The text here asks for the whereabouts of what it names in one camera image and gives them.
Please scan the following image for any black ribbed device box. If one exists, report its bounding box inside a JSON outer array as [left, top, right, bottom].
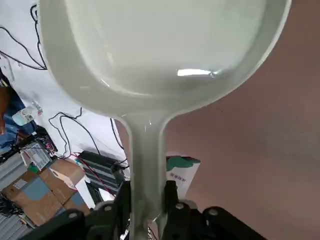
[[78, 150, 131, 196]]

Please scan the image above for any pale green plastic dustpan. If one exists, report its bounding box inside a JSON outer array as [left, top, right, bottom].
[[36, 0, 293, 240]]

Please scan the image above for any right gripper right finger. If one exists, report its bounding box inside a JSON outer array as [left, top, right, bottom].
[[159, 179, 266, 240]]

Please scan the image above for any person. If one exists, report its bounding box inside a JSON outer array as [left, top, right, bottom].
[[0, 67, 38, 151]]

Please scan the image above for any brown cardboard box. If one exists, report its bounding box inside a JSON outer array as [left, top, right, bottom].
[[0, 158, 86, 227]]

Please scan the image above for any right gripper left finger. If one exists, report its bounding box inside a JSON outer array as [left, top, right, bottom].
[[19, 179, 132, 240]]

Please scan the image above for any white card green print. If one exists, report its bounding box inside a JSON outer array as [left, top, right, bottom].
[[165, 150, 201, 198]]

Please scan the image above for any clear plastic water bottle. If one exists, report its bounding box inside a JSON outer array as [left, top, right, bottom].
[[11, 101, 44, 126]]

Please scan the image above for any grey electronic device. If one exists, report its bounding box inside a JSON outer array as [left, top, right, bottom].
[[21, 141, 55, 172]]

